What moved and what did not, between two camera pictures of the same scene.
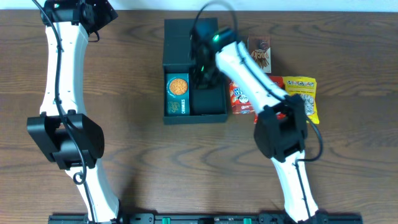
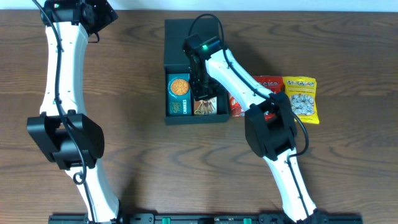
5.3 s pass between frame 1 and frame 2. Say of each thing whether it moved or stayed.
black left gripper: stayed
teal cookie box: stayed
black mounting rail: stayed
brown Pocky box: moved
